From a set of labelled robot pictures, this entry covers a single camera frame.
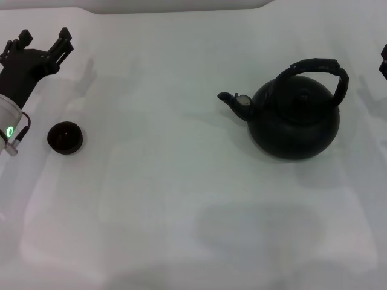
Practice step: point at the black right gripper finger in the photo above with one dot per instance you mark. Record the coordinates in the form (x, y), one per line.
(384, 65)

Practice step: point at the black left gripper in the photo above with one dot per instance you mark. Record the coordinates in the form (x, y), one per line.
(21, 72)

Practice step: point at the small dark round teacup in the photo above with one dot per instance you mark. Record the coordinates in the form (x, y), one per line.
(65, 139)

